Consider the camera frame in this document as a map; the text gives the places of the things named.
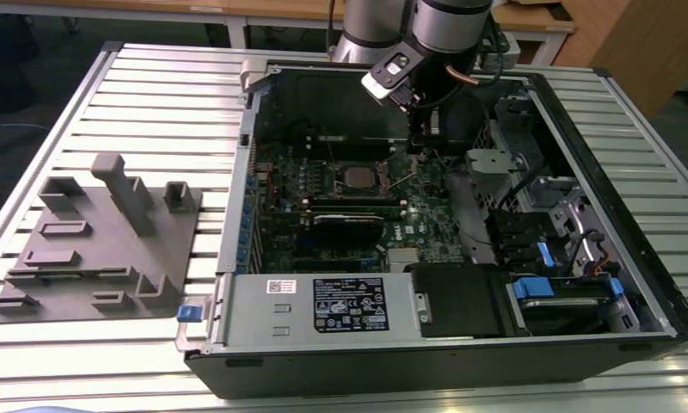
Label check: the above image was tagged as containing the grey metal bracket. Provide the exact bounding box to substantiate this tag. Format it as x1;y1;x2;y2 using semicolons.
462;146;527;194

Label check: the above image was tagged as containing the CPU socket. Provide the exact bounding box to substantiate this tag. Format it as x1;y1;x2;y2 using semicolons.
332;161;396;200

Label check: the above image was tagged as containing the copper coloured hose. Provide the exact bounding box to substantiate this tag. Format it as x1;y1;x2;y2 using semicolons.
441;63;478;89

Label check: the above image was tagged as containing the wooden desk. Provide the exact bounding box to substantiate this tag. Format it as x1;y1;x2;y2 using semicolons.
0;0;579;66

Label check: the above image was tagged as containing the grey power supply unit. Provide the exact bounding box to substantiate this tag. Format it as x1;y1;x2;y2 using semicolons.
220;274;424;348

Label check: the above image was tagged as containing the blue case latch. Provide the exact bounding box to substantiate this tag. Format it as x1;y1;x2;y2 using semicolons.
176;303;204;324

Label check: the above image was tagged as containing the metal socket cover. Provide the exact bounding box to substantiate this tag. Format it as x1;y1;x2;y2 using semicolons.
377;157;400;194

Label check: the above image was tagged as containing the black PC case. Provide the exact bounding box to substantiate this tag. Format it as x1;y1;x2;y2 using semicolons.
174;58;688;401

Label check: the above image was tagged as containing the hard disk in blue carrier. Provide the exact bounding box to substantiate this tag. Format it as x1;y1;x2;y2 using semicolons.
506;274;627;337

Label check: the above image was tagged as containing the grey parts rack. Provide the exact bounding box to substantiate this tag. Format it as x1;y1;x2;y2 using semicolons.
0;152;206;325

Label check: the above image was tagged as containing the black graphics card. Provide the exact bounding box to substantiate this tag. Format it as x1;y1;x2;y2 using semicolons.
262;209;389;250

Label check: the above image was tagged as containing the yellow orange wire bundle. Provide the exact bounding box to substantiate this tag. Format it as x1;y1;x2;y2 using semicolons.
584;256;612;279

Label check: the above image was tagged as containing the wooden cabinet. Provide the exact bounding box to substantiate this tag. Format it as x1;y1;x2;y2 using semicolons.
569;0;688;120

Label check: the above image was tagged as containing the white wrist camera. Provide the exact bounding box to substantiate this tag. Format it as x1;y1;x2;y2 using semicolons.
358;45;430;103

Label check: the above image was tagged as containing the silver CPU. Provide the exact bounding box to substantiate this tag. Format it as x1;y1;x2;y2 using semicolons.
342;165;381;190

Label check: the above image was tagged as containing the black plastic connector block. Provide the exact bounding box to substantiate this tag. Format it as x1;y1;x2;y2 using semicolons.
484;209;561;264

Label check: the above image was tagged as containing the green motherboard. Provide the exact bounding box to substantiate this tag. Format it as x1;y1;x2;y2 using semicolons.
249;128;474;275

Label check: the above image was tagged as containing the silver chipset heat sink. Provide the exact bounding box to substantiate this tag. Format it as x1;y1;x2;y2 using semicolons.
386;246;425;265

